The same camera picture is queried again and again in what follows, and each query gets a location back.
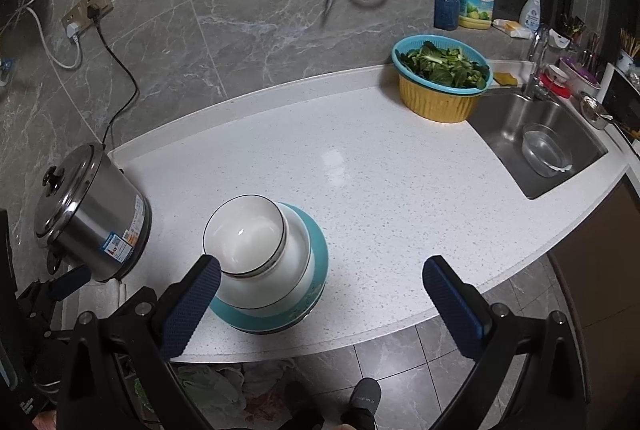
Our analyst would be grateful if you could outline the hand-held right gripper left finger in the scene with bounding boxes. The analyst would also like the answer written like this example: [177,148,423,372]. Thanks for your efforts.
[56,254,223,430]

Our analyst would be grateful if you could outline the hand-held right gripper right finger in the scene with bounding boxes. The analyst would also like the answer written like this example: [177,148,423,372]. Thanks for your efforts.
[422,255,590,430]

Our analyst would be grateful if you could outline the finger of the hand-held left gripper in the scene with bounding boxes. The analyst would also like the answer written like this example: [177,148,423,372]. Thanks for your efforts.
[17,264,93,311]

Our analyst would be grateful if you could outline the large white bowl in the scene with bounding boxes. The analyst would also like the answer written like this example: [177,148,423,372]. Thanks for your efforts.
[217,202,315,311]

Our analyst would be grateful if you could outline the teal floral deep plate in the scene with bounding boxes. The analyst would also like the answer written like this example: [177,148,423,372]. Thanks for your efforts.
[215,204,328,318]

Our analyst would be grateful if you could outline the steel cooking pot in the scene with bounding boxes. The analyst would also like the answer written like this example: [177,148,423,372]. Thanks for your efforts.
[34,144,152,283]

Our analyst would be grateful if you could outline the crumpled plastic bag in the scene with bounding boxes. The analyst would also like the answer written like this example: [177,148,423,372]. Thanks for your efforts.
[175,357,301,430]

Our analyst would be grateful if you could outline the steel pot lid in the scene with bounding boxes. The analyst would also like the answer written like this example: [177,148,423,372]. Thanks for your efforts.
[34,142,108,243]

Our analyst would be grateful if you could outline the grey shoe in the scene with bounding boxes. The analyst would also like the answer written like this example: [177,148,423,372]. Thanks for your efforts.
[341,377,382,430]

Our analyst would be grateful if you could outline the clear glass bowl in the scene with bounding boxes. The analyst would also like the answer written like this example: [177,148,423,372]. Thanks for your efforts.
[521,123,574,178]

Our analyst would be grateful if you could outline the steel sink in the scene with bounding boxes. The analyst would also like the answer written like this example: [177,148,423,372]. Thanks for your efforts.
[467,90,608,201]

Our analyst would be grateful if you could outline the yellow basin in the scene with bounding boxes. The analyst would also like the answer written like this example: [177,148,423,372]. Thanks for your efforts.
[398,77,488,125]

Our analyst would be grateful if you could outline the red mat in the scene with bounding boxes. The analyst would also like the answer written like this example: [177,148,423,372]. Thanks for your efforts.
[540,74,571,99]

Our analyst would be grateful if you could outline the green leafy vegetables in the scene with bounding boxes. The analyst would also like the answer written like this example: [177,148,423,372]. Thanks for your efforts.
[400,40,491,89]

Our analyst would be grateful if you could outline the teal colander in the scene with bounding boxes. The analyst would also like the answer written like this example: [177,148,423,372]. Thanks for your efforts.
[391,34,493,95]

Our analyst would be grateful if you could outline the steel faucet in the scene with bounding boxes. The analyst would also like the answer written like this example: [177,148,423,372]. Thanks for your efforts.
[522,27,551,100]

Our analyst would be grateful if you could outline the purple white container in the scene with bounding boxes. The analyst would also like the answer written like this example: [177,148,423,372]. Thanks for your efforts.
[559,57,603,98]

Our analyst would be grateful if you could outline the white microwave oven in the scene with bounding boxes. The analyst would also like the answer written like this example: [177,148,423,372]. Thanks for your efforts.
[602,62,640,135]

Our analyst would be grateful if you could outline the white jug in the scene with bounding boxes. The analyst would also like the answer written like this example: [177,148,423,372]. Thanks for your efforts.
[547,30,571,60]

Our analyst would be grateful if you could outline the white yellow sponge pack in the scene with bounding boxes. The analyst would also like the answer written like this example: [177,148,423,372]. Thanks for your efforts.
[492,18,535,40]

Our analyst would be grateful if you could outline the blue utensil cup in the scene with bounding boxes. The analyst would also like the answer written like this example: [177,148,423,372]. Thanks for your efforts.
[433,0,460,31]

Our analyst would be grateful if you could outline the white spray bottle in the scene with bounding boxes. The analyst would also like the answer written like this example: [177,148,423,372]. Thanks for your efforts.
[518,0,545,30]

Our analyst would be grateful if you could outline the chopstick holder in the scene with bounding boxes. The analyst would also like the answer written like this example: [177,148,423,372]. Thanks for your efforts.
[617,28,640,75]

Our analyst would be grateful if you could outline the white power cable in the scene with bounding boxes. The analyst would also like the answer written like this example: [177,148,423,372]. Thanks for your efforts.
[0,0,83,70]

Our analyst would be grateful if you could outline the black power cable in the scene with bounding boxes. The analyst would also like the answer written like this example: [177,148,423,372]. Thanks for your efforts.
[86,4,141,145]

